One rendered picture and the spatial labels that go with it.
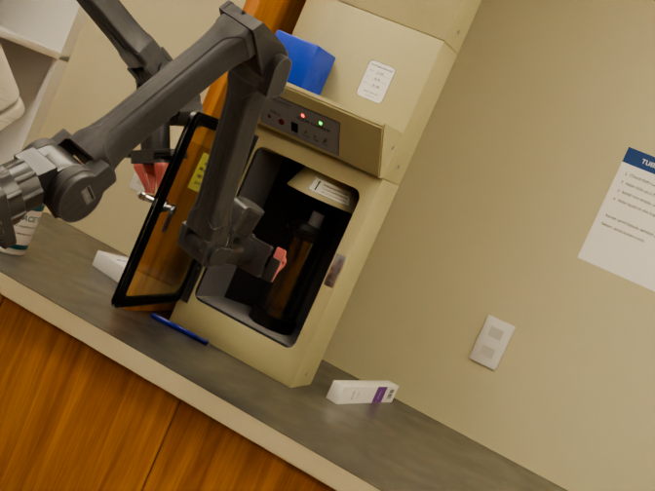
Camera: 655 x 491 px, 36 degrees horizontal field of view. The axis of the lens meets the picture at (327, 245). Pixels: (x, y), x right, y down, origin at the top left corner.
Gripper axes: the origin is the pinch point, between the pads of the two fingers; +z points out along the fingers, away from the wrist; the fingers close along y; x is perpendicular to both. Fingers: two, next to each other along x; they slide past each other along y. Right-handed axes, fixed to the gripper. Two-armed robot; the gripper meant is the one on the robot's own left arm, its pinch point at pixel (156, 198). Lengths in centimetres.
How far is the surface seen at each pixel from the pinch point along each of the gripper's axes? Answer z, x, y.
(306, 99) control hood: -18.9, -10.4, -27.8
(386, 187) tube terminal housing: -1.8, -22.8, -40.8
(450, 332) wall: 31, -59, -48
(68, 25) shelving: -52, -71, 60
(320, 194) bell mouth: -0.8, -21.8, -26.9
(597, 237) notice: 9, -57, -82
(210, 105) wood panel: -19.4, -14.3, -5.7
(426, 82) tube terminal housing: -22, -20, -50
